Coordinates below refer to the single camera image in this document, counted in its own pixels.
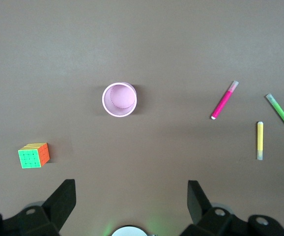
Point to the multicoloured puzzle cube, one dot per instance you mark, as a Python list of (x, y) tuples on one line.
[(30, 158)]

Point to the pink marker pen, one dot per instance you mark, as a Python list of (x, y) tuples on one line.
[(221, 103)]

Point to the pink plastic cup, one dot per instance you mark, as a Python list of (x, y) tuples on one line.
[(120, 98)]

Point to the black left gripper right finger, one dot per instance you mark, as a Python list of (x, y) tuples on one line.
[(213, 221)]

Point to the green marker pen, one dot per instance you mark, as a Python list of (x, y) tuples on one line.
[(279, 110)]

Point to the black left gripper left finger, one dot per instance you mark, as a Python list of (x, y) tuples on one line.
[(46, 216)]

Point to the yellow marker pen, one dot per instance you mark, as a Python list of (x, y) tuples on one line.
[(260, 140)]

